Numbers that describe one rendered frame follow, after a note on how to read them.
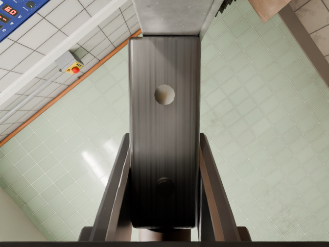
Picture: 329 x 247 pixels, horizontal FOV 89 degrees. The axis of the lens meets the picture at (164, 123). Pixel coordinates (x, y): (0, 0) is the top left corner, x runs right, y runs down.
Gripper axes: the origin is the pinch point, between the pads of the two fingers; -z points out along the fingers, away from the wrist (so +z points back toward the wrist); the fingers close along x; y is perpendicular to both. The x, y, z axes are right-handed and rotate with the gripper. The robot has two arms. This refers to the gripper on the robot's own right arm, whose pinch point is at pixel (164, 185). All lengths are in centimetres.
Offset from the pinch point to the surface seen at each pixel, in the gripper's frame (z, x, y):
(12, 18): -61, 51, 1
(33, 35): -73, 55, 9
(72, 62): -88, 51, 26
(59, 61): -88, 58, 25
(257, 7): -87, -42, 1
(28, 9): -64, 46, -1
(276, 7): -78, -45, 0
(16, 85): -74, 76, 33
